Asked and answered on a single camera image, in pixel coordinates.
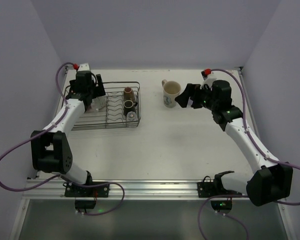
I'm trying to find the cream floral mug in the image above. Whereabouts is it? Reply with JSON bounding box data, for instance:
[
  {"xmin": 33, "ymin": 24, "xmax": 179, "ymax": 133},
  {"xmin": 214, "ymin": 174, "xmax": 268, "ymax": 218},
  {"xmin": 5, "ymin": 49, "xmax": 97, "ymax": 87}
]
[{"xmin": 161, "ymin": 79, "xmax": 181, "ymax": 108}]

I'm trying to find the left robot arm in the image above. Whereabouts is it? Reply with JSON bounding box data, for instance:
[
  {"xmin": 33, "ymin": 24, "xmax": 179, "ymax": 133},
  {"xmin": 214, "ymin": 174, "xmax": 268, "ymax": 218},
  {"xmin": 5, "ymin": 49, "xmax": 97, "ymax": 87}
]
[{"xmin": 31, "ymin": 70, "xmax": 106, "ymax": 186}]

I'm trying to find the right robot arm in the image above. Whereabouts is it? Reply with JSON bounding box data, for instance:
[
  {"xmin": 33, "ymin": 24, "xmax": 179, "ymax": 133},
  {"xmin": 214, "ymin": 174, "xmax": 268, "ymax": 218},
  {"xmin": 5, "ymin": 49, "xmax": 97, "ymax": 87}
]
[{"xmin": 175, "ymin": 80, "xmax": 293, "ymax": 206}]

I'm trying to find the white patterned mug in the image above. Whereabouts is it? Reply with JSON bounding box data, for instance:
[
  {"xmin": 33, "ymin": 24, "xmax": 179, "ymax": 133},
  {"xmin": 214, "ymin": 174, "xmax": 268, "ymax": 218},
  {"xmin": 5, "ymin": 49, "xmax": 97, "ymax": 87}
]
[{"xmin": 91, "ymin": 96, "xmax": 107, "ymax": 112}]

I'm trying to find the brown ceramic cup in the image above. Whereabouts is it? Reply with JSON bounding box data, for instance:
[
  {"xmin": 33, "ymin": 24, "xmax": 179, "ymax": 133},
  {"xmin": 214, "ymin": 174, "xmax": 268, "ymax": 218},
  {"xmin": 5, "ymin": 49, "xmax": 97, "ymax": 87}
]
[{"xmin": 123, "ymin": 86, "xmax": 135, "ymax": 102}]

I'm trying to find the dark brown mug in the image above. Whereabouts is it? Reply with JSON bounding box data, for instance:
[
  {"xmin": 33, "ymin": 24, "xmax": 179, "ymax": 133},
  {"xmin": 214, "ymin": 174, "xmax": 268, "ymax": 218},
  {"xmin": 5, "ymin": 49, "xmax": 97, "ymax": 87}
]
[{"xmin": 123, "ymin": 99, "xmax": 138, "ymax": 116}]

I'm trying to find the small clear glass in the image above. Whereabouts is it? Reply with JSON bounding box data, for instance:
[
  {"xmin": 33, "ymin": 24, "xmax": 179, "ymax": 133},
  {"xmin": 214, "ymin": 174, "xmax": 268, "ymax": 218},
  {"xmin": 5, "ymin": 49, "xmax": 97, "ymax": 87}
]
[{"xmin": 126, "ymin": 111, "xmax": 138, "ymax": 122}]

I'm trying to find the right controller box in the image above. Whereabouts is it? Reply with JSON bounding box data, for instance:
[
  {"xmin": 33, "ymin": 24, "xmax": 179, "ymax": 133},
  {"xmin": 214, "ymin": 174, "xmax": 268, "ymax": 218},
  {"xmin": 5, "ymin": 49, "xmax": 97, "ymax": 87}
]
[{"xmin": 210, "ymin": 200, "xmax": 233, "ymax": 215}]

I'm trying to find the controller box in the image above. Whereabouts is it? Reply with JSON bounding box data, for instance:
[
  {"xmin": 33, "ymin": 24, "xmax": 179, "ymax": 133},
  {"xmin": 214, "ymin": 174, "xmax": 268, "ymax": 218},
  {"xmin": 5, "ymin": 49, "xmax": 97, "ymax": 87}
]
[
  {"xmin": 74, "ymin": 200, "xmax": 96, "ymax": 210},
  {"xmin": 210, "ymin": 200, "xmax": 233, "ymax": 215}
]

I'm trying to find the left controller box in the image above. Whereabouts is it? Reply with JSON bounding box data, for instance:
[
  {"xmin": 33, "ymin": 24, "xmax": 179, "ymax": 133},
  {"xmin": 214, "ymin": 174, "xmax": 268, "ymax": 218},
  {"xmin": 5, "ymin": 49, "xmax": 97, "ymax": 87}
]
[{"xmin": 74, "ymin": 200, "xmax": 96, "ymax": 210}]

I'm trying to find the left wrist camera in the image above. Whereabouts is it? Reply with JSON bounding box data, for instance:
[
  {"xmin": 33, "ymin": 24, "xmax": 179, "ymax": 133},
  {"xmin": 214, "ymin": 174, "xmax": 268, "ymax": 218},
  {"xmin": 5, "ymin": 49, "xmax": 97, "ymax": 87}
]
[{"xmin": 72, "ymin": 63, "xmax": 91, "ymax": 72}]

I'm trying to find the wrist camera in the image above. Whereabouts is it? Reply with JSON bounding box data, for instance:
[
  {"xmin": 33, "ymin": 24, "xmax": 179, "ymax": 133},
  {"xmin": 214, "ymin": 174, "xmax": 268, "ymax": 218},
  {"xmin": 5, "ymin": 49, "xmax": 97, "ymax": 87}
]
[
  {"xmin": 72, "ymin": 63, "xmax": 91, "ymax": 72},
  {"xmin": 200, "ymin": 68, "xmax": 217, "ymax": 89}
]

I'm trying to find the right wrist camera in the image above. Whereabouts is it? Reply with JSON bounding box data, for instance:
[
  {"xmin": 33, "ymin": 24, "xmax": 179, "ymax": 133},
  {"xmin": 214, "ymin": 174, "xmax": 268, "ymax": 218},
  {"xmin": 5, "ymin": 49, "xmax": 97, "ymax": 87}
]
[{"xmin": 200, "ymin": 68, "xmax": 217, "ymax": 89}]

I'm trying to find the black wire dish rack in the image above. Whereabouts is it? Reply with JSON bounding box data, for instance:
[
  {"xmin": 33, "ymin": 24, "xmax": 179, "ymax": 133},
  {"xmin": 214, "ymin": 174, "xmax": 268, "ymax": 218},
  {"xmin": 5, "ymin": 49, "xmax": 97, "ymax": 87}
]
[{"xmin": 72, "ymin": 81, "xmax": 141, "ymax": 131}]

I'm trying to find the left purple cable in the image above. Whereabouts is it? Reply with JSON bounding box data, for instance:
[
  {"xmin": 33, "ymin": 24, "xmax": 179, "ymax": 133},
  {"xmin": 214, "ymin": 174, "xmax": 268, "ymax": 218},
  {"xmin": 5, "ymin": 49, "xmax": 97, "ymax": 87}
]
[{"xmin": 0, "ymin": 62, "xmax": 77, "ymax": 193}]

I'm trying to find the purple cable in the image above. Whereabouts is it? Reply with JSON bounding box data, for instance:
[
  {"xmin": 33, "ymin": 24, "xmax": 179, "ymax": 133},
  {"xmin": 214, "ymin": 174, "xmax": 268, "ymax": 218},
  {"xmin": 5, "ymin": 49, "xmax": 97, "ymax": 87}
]
[
  {"xmin": 0, "ymin": 62, "xmax": 77, "ymax": 193},
  {"xmin": 211, "ymin": 68, "xmax": 300, "ymax": 206}
]

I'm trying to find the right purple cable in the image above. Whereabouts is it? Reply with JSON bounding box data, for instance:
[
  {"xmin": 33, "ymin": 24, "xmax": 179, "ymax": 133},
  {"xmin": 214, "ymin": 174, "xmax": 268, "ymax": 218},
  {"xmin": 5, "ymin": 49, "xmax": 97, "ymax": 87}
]
[{"xmin": 211, "ymin": 68, "xmax": 300, "ymax": 206}]

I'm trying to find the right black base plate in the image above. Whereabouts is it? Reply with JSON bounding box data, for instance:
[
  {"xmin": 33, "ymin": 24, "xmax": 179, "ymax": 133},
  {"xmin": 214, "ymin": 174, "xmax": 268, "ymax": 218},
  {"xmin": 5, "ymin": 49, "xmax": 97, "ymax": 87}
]
[{"xmin": 197, "ymin": 170, "xmax": 242, "ymax": 198}]

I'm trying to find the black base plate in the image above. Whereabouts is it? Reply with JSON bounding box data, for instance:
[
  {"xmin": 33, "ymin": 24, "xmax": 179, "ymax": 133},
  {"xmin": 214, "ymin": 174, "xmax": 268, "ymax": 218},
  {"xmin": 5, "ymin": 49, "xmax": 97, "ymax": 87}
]
[
  {"xmin": 62, "ymin": 182, "xmax": 110, "ymax": 198},
  {"xmin": 197, "ymin": 170, "xmax": 242, "ymax": 198}
]

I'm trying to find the aluminium mounting rail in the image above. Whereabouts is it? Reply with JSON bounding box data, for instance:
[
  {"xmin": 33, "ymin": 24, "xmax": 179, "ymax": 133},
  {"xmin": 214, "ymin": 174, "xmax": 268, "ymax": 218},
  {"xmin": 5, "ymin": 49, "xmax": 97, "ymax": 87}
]
[{"xmin": 22, "ymin": 179, "xmax": 200, "ymax": 201}]

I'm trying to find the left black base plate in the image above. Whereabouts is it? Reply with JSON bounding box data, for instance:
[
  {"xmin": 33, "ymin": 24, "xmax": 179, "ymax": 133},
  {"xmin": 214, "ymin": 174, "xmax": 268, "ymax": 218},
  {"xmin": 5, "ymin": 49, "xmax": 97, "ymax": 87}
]
[{"xmin": 62, "ymin": 182, "xmax": 110, "ymax": 198}]

